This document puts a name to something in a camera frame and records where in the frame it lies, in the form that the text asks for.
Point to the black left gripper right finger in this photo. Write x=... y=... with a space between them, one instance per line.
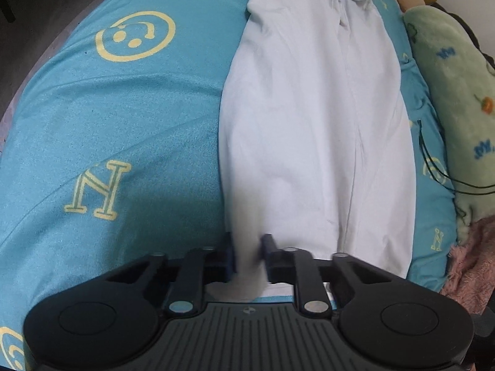
x=277 y=261

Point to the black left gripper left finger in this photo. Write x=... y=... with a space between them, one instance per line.
x=227 y=259

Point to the white t-shirt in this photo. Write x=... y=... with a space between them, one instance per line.
x=314 y=141

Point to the teal patterned bed sheet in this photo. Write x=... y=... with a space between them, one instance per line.
x=113 y=152

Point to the pink fuzzy blanket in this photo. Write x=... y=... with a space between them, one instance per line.
x=470 y=279

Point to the green plush blanket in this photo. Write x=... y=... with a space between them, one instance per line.
x=461 y=87

